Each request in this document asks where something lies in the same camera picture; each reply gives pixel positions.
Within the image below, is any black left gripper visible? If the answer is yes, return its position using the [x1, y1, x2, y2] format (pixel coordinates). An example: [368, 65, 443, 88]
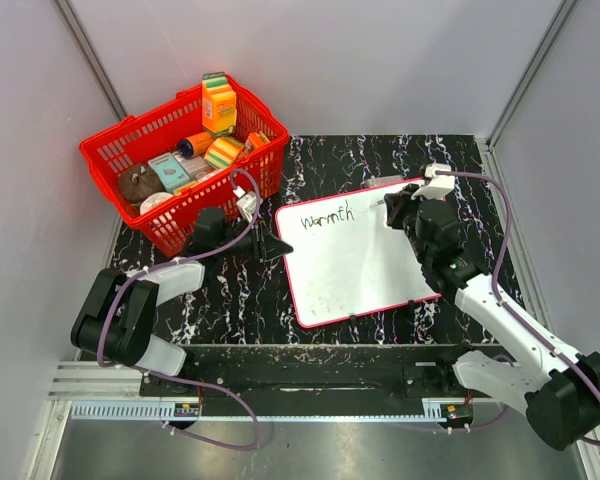
[216, 214, 293, 264]

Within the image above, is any pink framed whiteboard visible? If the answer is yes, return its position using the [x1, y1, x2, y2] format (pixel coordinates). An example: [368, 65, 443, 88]
[275, 178, 439, 329]

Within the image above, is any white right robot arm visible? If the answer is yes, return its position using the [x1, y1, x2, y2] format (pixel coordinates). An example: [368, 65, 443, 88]
[384, 186, 600, 451]

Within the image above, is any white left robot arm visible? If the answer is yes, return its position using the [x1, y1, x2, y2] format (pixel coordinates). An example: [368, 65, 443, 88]
[70, 207, 293, 396]

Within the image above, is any white eraser block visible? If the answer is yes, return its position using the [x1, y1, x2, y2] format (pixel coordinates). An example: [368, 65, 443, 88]
[364, 175, 403, 188]

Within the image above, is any red plastic shopping basket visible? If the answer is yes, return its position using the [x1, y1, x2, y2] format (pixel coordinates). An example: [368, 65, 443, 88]
[79, 73, 289, 257]

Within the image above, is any yellow green sponge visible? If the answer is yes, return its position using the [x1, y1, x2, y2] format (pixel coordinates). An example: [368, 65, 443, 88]
[204, 136, 244, 169]

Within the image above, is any orange snack packet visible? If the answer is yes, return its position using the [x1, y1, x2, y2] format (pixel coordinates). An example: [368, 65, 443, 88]
[242, 132, 270, 156]

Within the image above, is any teal small box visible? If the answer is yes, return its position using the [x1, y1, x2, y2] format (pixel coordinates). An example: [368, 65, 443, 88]
[147, 153, 190, 194]

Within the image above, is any white round lid container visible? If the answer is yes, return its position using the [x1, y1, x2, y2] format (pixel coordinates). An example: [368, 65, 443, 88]
[139, 192, 173, 215]

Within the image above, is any orange cylindrical can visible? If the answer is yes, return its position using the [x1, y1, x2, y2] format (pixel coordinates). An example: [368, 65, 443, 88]
[176, 131, 215, 159]

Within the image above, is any brown round bread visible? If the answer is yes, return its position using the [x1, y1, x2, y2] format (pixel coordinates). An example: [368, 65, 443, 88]
[117, 163, 164, 205]

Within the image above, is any orange sponge pack upright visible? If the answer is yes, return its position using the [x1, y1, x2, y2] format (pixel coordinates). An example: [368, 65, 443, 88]
[201, 72, 237, 137]

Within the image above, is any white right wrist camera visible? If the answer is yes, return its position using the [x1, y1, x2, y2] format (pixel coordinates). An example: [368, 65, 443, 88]
[411, 163, 455, 201]

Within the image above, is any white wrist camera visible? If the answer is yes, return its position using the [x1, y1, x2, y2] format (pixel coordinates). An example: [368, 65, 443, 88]
[411, 163, 455, 201]
[233, 187, 259, 222]

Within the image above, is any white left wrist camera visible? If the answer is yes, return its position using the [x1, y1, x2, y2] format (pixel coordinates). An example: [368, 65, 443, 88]
[233, 187, 259, 222]

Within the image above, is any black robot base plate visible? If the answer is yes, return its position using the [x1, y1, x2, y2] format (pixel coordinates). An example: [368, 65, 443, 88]
[139, 343, 481, 416]

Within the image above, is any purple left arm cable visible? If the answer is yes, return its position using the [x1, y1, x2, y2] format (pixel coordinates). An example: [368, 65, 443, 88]
[99, 168, 264, 450]

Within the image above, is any white slotted cable duct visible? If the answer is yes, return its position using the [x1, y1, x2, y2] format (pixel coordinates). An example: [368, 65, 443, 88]
[70, 400, 446, 423]

